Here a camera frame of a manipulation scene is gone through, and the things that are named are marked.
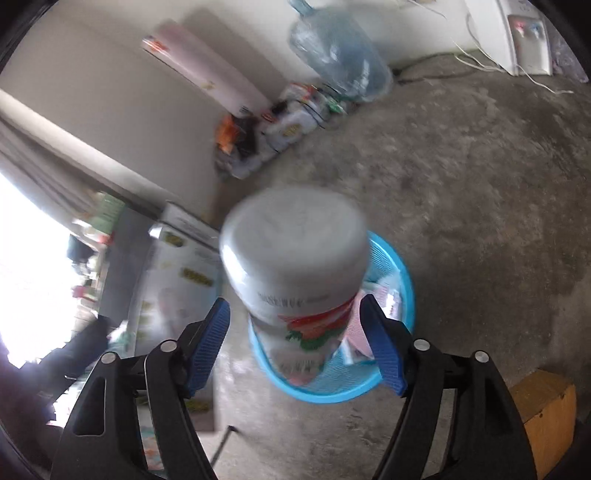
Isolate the white cable product box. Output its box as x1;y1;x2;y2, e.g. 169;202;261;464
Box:
124;202;226;432

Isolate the white strawberry AD milk bottle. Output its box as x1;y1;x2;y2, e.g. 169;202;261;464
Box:
219;186;370;387

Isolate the pink knitted cloth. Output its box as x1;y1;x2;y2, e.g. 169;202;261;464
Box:
344;291;375;363

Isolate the blue mesh waste basket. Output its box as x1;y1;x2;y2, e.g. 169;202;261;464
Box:
249;232;416;404

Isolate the dark grey side cabinet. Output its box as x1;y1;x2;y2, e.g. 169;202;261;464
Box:
98;207;154;328

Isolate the green plastic basket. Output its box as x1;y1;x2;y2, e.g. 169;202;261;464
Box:
90;192;125;235

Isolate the floor clutter power strip pile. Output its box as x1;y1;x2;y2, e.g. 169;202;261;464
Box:
213;83;355;180

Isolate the rolled floral wallpaper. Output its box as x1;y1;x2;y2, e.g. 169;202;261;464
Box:
141;20;271;117

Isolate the large clear water jug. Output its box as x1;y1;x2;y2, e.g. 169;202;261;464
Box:
288;0;394;102

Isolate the white water dispenser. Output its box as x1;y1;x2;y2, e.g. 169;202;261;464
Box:
465;0;553;76

